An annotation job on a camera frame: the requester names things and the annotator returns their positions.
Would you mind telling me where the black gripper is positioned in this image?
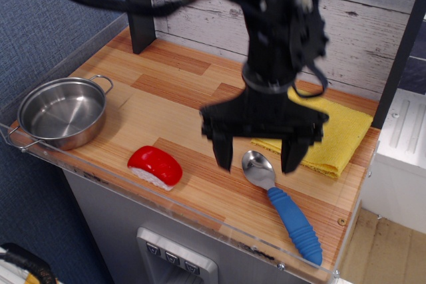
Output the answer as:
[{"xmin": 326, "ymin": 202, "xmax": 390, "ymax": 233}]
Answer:
[{"xmin": 200, "ymin": 74, "xmax": 329, "ymax": 174}]

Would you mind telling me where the blue handled metal spoon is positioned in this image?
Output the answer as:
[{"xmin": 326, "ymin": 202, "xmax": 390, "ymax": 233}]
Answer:
[{"xmin": 242, "ymin": 150, "xmax": 323, "ymax": 266}]

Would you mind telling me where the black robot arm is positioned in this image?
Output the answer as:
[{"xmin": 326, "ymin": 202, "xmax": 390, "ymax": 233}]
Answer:
[{"xmin": 187, "ymin": 0, "xmax": 329, "ymax": 173}]

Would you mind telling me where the yellow folded cloth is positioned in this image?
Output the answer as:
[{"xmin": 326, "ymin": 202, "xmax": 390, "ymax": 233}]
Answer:
[{"xmin": 250, "ymin": 86, "xmax": 374, "ymax": 180}]

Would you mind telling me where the red white toy sushi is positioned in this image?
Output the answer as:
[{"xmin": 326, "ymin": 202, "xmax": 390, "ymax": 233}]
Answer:
[{"xmin": 127, "ymin": 146, "xmax": 183, "ymax": 191}]

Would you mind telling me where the white toy sink unit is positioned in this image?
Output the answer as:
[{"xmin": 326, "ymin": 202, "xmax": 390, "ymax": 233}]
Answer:
[{"xmin": 361, "ymin": 89, "xmax": 425, "ymax": 233}]

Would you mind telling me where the silver dispenser button panel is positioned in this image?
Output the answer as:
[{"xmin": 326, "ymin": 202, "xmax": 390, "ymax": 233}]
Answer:
[{"xmin": 136, "ymin": 227, "xmax": 219, "ymax": 283}]

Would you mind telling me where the stainless steel pot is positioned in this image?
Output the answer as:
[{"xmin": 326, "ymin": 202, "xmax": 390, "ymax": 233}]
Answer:
[{"xmin": 8, "ymin": 74, "xmax": 114, "ymax": 152}]

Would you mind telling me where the yellow object bottom left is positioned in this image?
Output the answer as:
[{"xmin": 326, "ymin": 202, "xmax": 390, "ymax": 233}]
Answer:
[{"xmin": 24, "ymin": 273, "xmax": 40, "ymax": 284}]

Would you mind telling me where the dark grey right post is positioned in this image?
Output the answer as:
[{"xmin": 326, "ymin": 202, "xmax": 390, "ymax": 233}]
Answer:
[{"xmin": 372, "ymin": 0, "xmax": 425, "ymax": 129}]

